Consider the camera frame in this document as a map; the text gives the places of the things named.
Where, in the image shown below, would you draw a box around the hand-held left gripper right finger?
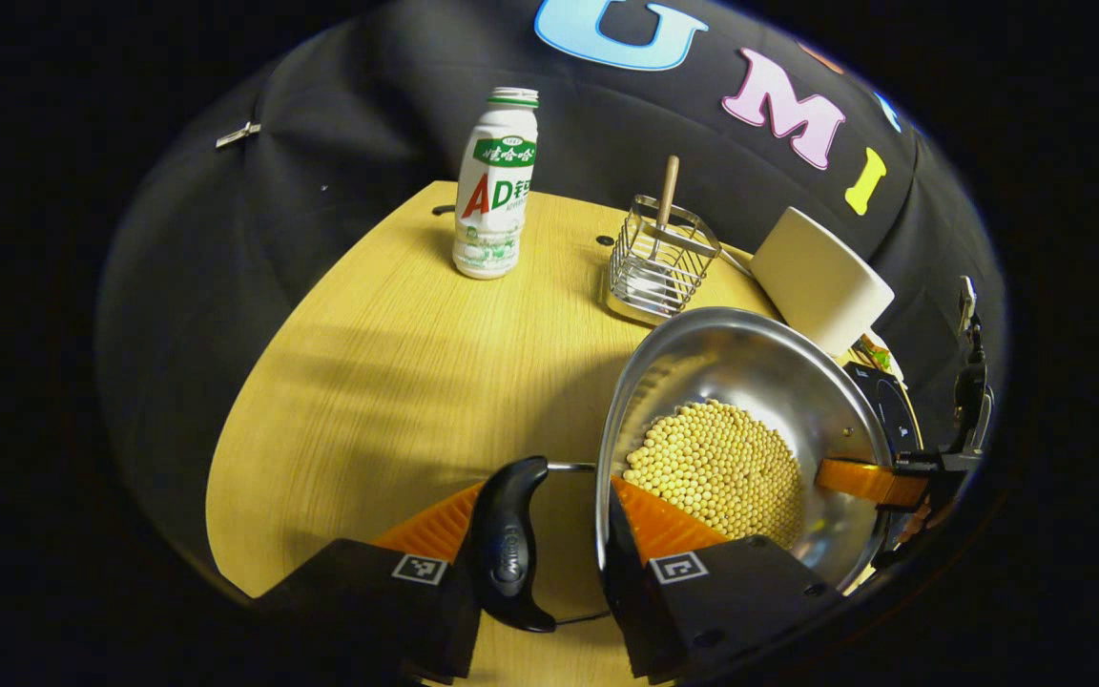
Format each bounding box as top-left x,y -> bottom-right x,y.
597,477 -> 841,682

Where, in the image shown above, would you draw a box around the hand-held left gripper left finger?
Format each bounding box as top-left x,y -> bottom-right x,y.
254,482 -> 484,683

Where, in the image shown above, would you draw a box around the black induction cooktop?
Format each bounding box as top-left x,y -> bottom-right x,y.
840,361 -> 924,459

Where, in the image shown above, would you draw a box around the stainless steel pot black handles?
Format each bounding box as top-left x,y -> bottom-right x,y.
468,307 -> 894,635

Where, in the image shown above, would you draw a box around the sandwich with lettuce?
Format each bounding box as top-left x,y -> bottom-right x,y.
855,332 -> 905,380

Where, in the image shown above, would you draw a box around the pile of yellow soybeans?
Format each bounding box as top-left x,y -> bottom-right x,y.
623,400 -> 804,550

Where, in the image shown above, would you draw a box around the white green-label drink bottle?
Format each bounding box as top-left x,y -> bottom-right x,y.
452,87 -> 540,281

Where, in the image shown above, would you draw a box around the black backdrop cloth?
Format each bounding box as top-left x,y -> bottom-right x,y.
96,0 -> 1006,593

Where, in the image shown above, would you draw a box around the wire mesh utensil holder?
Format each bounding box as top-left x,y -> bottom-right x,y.
607,196 -> 722,325

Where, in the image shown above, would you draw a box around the wooden utensil handle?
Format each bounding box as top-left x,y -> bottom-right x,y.
654,156 -> 680,259

